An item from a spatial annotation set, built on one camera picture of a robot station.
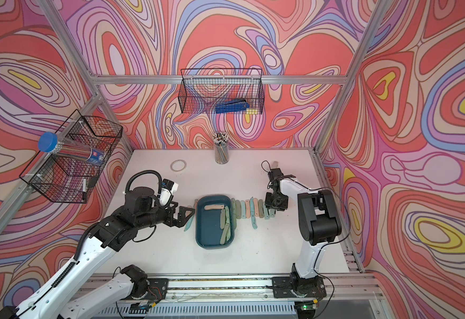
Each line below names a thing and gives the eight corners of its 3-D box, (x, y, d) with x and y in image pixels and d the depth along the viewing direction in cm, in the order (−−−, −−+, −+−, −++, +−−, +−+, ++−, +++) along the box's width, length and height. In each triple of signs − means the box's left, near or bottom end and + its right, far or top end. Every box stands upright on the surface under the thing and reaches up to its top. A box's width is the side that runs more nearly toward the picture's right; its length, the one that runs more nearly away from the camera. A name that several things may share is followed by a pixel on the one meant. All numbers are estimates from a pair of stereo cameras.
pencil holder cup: (215, 164, 115) (212, 140, 101) (216, 155, 120) (213, 131, 106) (228, 164, 115) (227, 140, 101) (228, 155, 120) (228, 131, 106)
